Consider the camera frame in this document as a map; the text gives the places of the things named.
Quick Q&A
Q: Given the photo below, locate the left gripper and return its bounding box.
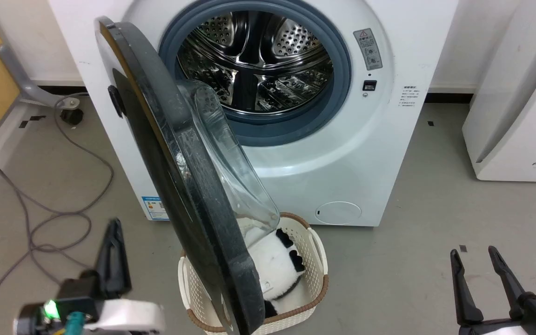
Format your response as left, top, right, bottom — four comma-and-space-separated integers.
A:
58, 219, 166, 335

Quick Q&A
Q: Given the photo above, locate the black round washing machine door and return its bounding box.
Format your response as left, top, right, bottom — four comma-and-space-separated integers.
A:
95, 16, 281, 335

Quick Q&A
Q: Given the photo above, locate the white front-load washing machine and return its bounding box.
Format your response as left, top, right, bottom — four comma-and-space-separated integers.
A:
47, 0, 459, 228

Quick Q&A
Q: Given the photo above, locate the grey rubber door gasket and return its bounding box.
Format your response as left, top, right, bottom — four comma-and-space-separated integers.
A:
159, 0, 352, 147

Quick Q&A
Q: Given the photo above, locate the blue energy label sticker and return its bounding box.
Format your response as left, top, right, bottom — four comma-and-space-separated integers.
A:
141, 196, 170, 221

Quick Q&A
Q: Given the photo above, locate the black caster wheel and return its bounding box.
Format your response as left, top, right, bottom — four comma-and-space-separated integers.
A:
60, 108, 84, 125

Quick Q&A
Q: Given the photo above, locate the white appliance cabinet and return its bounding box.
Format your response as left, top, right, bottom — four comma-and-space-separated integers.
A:
462, 0, 536, 182

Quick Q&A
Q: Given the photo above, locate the black and white panda plush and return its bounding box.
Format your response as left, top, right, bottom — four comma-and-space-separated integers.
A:
245, 228, 307, 318

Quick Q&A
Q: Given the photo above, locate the round white filter cover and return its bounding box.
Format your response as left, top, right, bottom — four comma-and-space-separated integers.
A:
315, 201, 362, 226

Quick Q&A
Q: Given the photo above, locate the cream plastic laundry basket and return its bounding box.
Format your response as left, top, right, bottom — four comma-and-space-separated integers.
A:
178, 213, 329, 335

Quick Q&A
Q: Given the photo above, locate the grey metal stand leg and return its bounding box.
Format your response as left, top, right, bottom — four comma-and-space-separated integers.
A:
0, 44, 82, 110

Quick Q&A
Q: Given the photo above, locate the stainless steel washer drum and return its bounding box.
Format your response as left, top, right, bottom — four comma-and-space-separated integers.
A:
177, 10, 335, 114

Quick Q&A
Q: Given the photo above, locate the grey warning sticker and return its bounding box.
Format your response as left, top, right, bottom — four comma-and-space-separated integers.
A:
353, 28, 383, 71

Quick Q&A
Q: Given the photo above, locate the grey power cable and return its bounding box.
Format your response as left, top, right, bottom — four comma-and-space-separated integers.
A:
0, 95, 114, 335

